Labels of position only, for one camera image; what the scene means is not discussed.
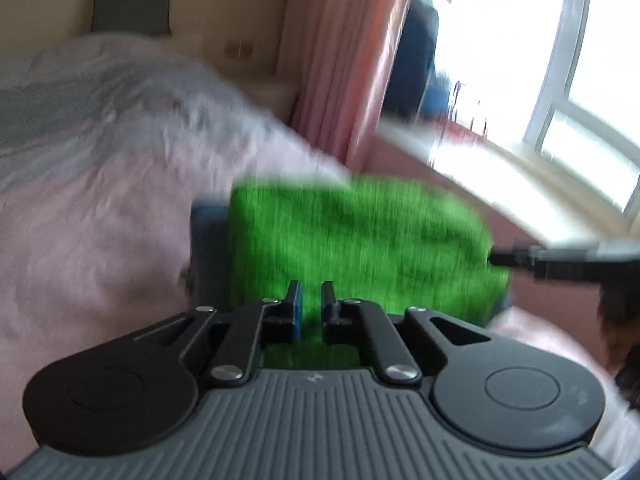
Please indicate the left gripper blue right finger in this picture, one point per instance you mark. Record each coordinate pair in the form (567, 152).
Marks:
(339, 317)

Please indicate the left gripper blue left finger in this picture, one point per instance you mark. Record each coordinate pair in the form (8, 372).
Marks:
(284, 317)

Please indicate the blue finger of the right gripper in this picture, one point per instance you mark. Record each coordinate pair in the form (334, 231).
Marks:
(514, 257)

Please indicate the green knitted sweater vest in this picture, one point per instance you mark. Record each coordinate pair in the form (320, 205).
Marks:
(395, 242)

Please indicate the person right hand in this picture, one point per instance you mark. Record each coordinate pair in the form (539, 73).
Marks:
(618, 314)

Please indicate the folded blue jeans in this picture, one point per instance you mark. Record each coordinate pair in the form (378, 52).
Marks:
(210, 260)

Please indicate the blue bag by window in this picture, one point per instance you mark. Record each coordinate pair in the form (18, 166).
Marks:
(414, 61)

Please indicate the pink grey bed quilt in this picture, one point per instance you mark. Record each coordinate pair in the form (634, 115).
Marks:
(106, 142)

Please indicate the pink curtain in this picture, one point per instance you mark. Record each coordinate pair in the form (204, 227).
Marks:
(341, 53)

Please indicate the white wire rack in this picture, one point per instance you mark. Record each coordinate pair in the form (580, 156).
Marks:
(459, 113)

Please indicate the wall power socket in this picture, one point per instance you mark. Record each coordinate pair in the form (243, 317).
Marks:
(238, 49)

